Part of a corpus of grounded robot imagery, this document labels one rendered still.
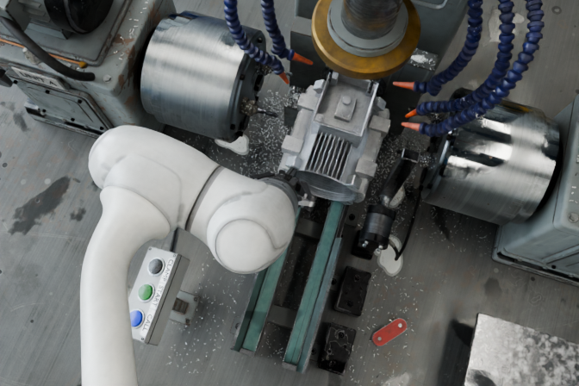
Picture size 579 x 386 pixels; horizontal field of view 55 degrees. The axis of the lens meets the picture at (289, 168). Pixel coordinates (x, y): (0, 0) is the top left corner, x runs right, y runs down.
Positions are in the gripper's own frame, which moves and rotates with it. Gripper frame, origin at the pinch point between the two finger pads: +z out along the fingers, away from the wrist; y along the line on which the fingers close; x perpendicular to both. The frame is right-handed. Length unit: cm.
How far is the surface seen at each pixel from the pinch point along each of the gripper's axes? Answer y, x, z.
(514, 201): -42.0, -7.8, 3.4
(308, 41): 5.2, -25.7, 12.5
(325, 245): -10.4, 15.0, 12.8
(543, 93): -54, -30, 52
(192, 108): 22.9, -6.9, 3.8
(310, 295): -10.6, 24.9, 7.1
